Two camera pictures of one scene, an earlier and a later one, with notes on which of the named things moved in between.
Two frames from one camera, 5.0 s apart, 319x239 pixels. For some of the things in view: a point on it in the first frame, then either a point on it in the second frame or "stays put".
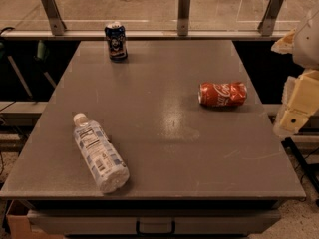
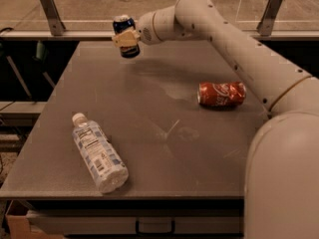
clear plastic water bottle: [100, 154] stays put
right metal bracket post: [267, 23] stays put
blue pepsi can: [116, 35] -> [124, 23]
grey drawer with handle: [154, 221] stays put
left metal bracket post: [55, 18] stays put
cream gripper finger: [300, 103] -> [151, 31]
